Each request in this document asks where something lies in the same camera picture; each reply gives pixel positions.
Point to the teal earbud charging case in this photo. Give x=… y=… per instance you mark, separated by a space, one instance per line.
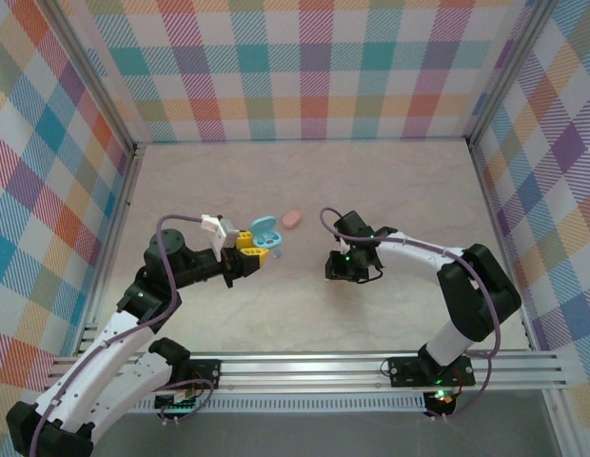
x=266 y=232

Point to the pink earbud charging case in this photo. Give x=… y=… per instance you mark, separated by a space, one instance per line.
x=292 y=220

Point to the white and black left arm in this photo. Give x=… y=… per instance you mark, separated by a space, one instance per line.
x=85 y=376

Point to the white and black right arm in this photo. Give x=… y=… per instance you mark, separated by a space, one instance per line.
x=418 y=247

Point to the left controller board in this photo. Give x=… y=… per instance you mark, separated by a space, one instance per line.
x=173 y=402

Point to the controller board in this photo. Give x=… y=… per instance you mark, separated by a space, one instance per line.
x=173 y=402
x=442 y=404

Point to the right controller board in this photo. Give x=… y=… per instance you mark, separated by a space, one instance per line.
x=442 y=404

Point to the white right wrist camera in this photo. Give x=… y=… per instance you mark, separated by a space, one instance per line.
x=343 y=245

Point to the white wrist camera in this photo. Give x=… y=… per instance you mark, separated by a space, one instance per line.
x=343 y=245
x=223 y=233

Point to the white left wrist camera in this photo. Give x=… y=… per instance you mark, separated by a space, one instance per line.
x=223 y=233

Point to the aluminium left side rail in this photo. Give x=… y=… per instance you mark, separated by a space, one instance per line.
x=115 y=238

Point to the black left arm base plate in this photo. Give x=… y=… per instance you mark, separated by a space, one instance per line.
x=207 y=373

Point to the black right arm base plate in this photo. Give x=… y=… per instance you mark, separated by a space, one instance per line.
x=404 y=371

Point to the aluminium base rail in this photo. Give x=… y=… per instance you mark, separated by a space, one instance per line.
x=300 y=369

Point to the aluminium right side rail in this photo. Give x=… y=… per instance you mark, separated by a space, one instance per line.
x=503 y=238

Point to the aluminium left corner post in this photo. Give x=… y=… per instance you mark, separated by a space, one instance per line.
x=92 y=71

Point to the aluminium corner post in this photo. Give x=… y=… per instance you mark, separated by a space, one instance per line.
x=92 y=71
x=508 y=71

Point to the aluminium right corner post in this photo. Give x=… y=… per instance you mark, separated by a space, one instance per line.
x=508 y=71

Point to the aluminium frame post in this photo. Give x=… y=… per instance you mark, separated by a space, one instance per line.
x=564 y=423

